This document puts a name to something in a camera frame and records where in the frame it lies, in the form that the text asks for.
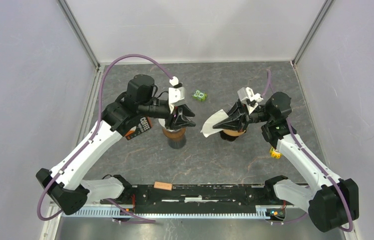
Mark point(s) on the brown glass dripper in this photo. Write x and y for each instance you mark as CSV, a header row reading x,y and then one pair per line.
x,y
227,137

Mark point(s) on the yellow owl block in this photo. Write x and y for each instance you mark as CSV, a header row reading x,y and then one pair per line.
x,y
274,153

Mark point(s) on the green monster block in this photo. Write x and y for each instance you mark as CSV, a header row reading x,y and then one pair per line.
x,y
199,95

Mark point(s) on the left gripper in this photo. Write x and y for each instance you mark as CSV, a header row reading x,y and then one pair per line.
x,y
180,120

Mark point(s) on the wooden rectangular block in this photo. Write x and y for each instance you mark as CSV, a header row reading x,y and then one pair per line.
x,y
163,186

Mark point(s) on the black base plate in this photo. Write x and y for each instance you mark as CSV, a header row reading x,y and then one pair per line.
x,y
197,199

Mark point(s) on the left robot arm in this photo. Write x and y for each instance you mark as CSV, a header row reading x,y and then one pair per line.
x,y
65,183

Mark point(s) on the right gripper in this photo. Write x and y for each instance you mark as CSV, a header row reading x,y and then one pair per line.
x,y
238,118

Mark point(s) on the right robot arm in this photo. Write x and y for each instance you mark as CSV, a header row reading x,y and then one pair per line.
x,y
330,201

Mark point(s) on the aluminium frame rail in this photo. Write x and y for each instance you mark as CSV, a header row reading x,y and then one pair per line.
x,y
71,200

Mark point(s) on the coffee filter box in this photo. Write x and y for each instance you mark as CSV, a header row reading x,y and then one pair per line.
x,y
143,125

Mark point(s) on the white paper coffee filter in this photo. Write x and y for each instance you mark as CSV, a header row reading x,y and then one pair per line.
x,y
162,122

